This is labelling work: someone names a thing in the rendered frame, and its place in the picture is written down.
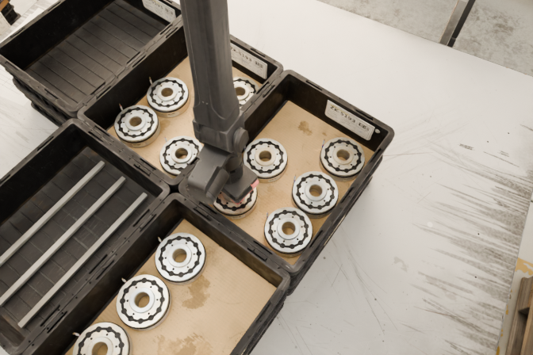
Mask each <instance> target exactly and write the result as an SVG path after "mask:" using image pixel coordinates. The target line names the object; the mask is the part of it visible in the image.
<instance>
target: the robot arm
mask: <svg viewBox="0 0 533 355"><path fill-rule="evenodd" d="M179 3H180V8H181V14H182V23H183V28H184V33H185V38H186V46H187V51H188V56H189V61H190V71H191V76H192V81H193V86H194V106H193V113H194V118H193V120H192V124H193V129H194V136H195V138H196V139H198V141H199V143H203V144H204V146H203V147H202V149H201V150H200V152H199V153H198V155H197V159H198V160H199V161H198V162H197V165H196V166H195V167H194V170H193V171H192V173H191V175H190V176H189V178H188V181H187V186H186V191H187V192H188V193H189V194H190V195H191V196H192V197H194V198H195V199H197V200H199V201H200V202H202V203H205V204H214V202H215V200H216V199H217V197H218V196H219V194H220V191H222V192H223V193H225V194H226V195H227V196H228V197H229V198H230V199H231V200H232V201H233V202H234V203H235V204H239V203H240V202H242V201H243V200H244V199H245V197H246V196H247V195H248V194H249V193H250V192H251V191H252V190H253V189H254V188H255V187H256V186H257V185H258V184H259V180H258V177H257V174H256V173H255V172H254V171H252V170H251V169H250V168H248V167H247V166H246V165H244V164H243V162H242V153H241V152H242V150H243V149H244V147H245V146H246V144H247V141H248V140H249V137H248V133H247V131H246V130H245V129H244V114H243V111H241V110H240V102H239V99H238V97H237V96H236V91H235V87H234V82H233V75H232V53H231V42H230V32H229V20H228V0H179Z"/></svg>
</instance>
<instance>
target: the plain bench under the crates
mask: <svg viewBox="0 0 533 355"><path fill-rule="evenodd" d="M57 1H58V0H38V1H37V2H35V3H34V4H33V5H32V6H31V7H30V8H29V9H28V10H27V11H26V12H25V13H24V14H23V15H22V16H21V17H20V18H19V19H18V20H17V21H16V22H15V23H14V24H12V25H11V26H10V27H9V28H8V29H7V30H6V31H5V32H4V33H3V34H2V35H1V36H0V42H1V41H2V40H4V39H5V38H6V37H7V36H8V35H9V34H11V32H12V31H13V30H15V29H16V28H17V27H18V26H19V25H20V24H21V23H22V22H23V21H24V20H25V19H26V18H27V17H28V16H29V15H30V14H33V13H34V12H35V11H36V10H37V9H38V8H40V9H42V10H46V9H47V8H48V7H49V6H51V5H53V4H54V3H55V2H57ZM173 1H174V2H177V3H178V4H179V5H180V3H179V0H173ZM228 20H229V32H230V34H232V35H233V36H235V37H237V38H238V39H240V40H242V41H243V42H245V43H247V44H249V45H251V46H252V47H253V48H256V49H258V50H259V51H261V52H263V53H264V54H266V55H268V56H269V57H271V58H273V59H275V60H277V61H278V62H280V63H281V64H282V65H283V66H284V71H285V70H293V71H296V72H297V73H298V74H301V75H303V76H304V77H306V78H307V79H309V80H311V81H313V82H315V83H316V84H318V85H319V86H322V87H323V88H325V89H326V90H328V91H330V92H332V93H334V94H335V95H337V96H338V97H341V98H342V99H344V100H345V101H347V102H349V103H351V104H352V105H354V106H356V107H358V108H359V109H361V110H362V111H364V112H366V113H368V114H370V115H371V116H373V117H375V118H377V119H378V120H380V121H382V122H383V123H385V124H388V125H389V126H390V127H391V128H393V130H394V131H395V136H394V137H393V140H392V142H391V144H390V145H389V146H388V147H387V149H386V150H385V152H384V154H383V159H382V162H381V164H380V166H379V167H378V168H377V170H376V171H375V172H374V174H373V178H372V180H371V181H370V183H369V185H368V186H367V187H366V188H365V190H364V191H363V193H362V195H361V196H360V197H359V199H358V200H357V201H356V203H355V205H354V206H353V207H352V209H351V210H350V211H349V213H348V214H347V216H346V217H345V219H344V220H343V222H342V223H341V224H340V225H339V227H338V229H337V230H336V232H335V233H334V235H333V236H332V237H331V239H330V240H329V241H328V243H327V245H326V246H325V248H324V249H323V250H322V251H321V253H320V255H319V256H318V257H317V259H316V260H315V261H314V263H313V265H312V266H311V267H310V269H309V271H308V272H307V273H306V274H305V276H304V277H303V279H302V280H301V282H300V283H299V285H298V286H297V287H296V289H295V290H294V292H293V293H292V294H291V295H290V296H287V297H286V300H285V301H284V305H283V308H282V309H281V310H280V312H279V313H278V315H277V316H276V318H275V319H274V321H273V322H272V323H271V325H270V326H269V327H268V329H267V330H266V332H265V334H264V335H263V336H262V337H261V339H260V340H259V342H258V344H257V345H256V346H255V348H254V349H253V350H252V352H251V353H250V355H496V353H497V347H498V343H499V339H500V333H501V329H502V326H503V321H504V316H505V312H506V308H507V304H508V298H509V294H510V291H511V286H512V281H513V277H514V273H515V269H516V263H517V259H518V256H519V252H520V246H521V242H522V238H523V232H524V228H525V224H526V221H527V214H528V211H529V207H530V203H531V197H532V193H533V76H531V75H529V74H525V73H523V72H520V71H516V70H513V69H512V68H509V67H505V66H502V65H500V64H498V63H494V62H491V61H488V60H486V59H483V58H480V57H477V56H475V55H471V54H469V53H466V52H462V51H459V50H458V49H455V48H451V47H448V46H446V45H444V44H440V43H437V42H435V41H432V40H429V39H426V38H423V37H421V36H417V35H415V34H412V33H410V32H406V31H404V30H401V29H397V28H394V27H393V26H390V25H386V24H383V23H381V22H379V21H375V20H372V19H369V18H367V17H364V16H361V15H358V14H356V13H352V12H350V11H347V10H343V9H340V8H339V7H336V6H332V5H329V4H327V3H325V2H321V1H318V0H228ZM58 128H59V127H58V126H56V125H55V124H53V123H52V122H51V121H50V120H49V119H47V118H46V117H45V116H43V115H42V114H40V113H39V112H37V111H36V110H35V109H34V108H33V107H32V106H31V101H30V100H28V101H27V102H26V103H25V105H24V106H23V105H19V104H18V103H16V102H13V101H11V100H8V99H6V98H4V97H1V96H0V179H1V178H2V177H3V176H4V175H5V174H7V173H8V172H9V171H10V170H11V169H12V168H14V167H15V166H16V165H17V164H18V163H19V162H20V161H21V160H22V159H23V158H24V157H26V156H27V155H28V154H29V153H30V152H31V151H33V150H34V149H35V148H36V147H37V146H39V145H40V144H41V143H42V142H43V141H44V140H46V139H47V138H48V137H49V136H50V135H51V134H52V133H53V132H54V131H55V130H56V129H58Z"/></svg>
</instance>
